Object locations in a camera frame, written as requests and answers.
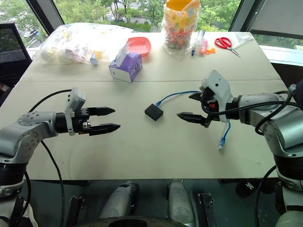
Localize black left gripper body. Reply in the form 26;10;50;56
72;107;92;136

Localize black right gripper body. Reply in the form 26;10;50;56
199;87;220;129

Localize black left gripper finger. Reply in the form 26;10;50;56
89;123;121;137
87;106;116;117

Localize small black box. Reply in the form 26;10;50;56
144;103;164;122

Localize purple white tissue box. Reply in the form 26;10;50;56
108;44;143;84

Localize blue capped small bottle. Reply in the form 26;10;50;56
89;50;102;66

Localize clear plastic syringe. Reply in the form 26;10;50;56
194;29;205;48

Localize empty clear plastic bag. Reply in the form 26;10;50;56
232;31;255;49

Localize colourful bag with orange cup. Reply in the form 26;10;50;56
161;0;202;57

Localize pink plastic bowl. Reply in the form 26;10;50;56
125;36;152;58

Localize silver rounded robot leg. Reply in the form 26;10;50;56
166;179;196;224
98;181;139;219

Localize clear plastic bag of items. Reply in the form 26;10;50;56
32;23;134;66

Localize dark blue rounded object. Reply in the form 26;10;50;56
288;79;303;107

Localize black shoe with white print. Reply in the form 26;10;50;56
236;178;261;199

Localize black mesh office chair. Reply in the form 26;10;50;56
0;22;33;88

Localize dark round robot waist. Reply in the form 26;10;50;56
81;215;191;227

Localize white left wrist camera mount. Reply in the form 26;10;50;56
64;87;87;136

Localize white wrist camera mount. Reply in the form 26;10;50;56
199;69;234;123
64;87;87;136

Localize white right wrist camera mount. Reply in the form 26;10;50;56
199;69;234;123

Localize blue Ethernet cable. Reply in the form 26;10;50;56
155;90;232;150

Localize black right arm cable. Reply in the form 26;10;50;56
200;89;297;227

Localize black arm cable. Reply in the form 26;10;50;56
23;88;72;227
200;89;297;227

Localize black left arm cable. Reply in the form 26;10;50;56
23;88;72;227

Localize red handled scissors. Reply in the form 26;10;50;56
214;36;242;58

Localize black metal bracket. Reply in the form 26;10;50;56
69;195;86;222
197;192;215;227

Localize black window frame pillar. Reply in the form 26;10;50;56
24;0;65;36
228;0;259;33

